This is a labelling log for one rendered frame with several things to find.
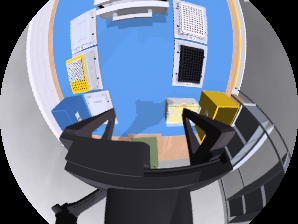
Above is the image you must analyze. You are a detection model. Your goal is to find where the yellow open box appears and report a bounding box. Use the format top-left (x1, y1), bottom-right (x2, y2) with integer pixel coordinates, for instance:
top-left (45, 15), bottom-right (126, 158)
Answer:
top-left (194, 90), bottom-right (239, 142)

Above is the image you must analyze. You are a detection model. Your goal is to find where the blue bench mat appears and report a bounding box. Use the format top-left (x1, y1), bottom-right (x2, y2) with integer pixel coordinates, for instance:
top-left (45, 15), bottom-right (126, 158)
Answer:
top-left (53, 0), bottom-right (233, 137)

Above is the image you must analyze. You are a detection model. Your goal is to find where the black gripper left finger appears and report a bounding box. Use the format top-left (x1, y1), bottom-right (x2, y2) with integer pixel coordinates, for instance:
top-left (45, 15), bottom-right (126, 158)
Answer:
top-left (63, 108), bottom-right (116, 140)

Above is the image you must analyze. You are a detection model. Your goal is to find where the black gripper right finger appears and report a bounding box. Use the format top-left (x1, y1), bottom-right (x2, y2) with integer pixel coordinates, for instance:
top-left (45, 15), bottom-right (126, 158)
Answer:
top-left (182, 108), bottom-right (235, 165)

